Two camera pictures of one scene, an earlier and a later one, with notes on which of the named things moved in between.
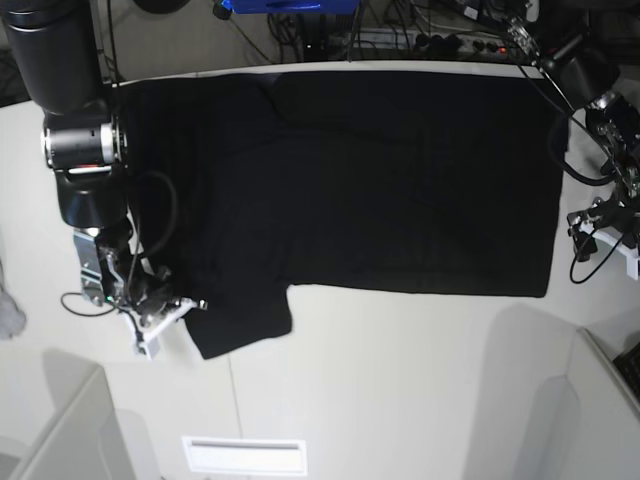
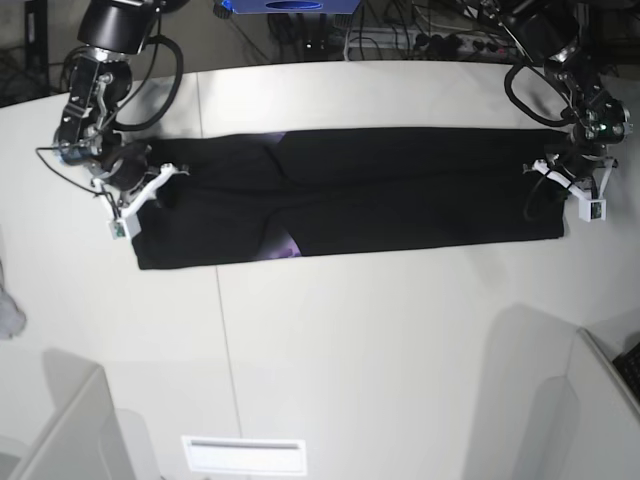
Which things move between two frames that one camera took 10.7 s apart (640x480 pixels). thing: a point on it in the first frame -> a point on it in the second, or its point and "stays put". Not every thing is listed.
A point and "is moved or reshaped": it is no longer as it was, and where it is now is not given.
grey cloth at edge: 12,319 stays put
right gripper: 617,216 -> 584,155
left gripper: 152,294 -> 124,164
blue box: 290,6 stays put
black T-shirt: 406,181 is moved or reshaped
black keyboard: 629,365 stays put
